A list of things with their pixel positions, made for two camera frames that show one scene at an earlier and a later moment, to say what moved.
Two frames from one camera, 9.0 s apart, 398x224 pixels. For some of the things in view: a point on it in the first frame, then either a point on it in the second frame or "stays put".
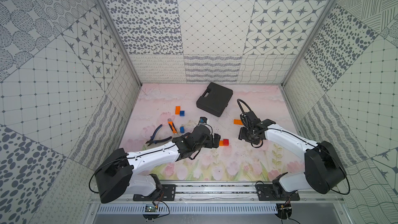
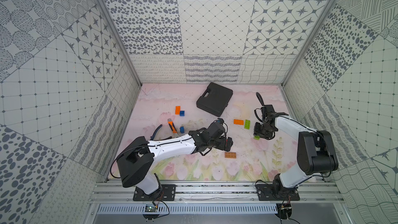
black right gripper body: x=247 y=135 → x=264 y=130
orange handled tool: x=172 y=127 stays put
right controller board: x=284 y=210 stays put
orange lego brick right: x=238 y=122 stays put
